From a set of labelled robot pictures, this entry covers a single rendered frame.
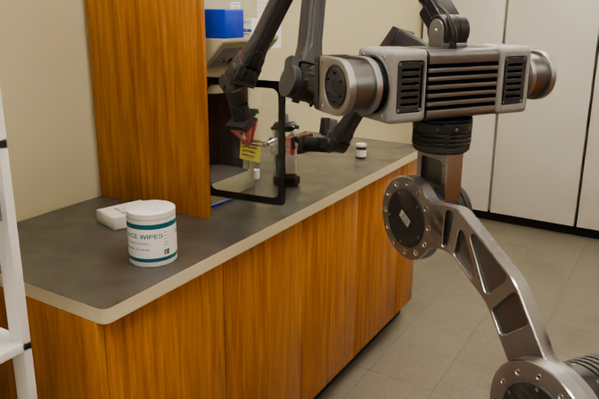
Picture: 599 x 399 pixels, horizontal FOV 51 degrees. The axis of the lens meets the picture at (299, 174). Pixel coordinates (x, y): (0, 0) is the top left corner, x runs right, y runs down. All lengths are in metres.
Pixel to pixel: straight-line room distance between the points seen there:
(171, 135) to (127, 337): 0.72
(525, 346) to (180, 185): 1.24
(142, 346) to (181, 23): 0.95
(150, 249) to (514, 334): 0.93
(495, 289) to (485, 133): 3.66
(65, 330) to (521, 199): 3.86
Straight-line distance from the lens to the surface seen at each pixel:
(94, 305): 1.56
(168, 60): 2.04
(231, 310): 1.98
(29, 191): 2.25
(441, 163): 1.49
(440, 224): 1.40
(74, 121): 2.32
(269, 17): 1.75
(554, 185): 4.89
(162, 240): 1.70
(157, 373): 1.79
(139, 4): 2.12
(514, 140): 4.88
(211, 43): 2.03
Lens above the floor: 1.62
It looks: 15 degrees down
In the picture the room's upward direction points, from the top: straight up
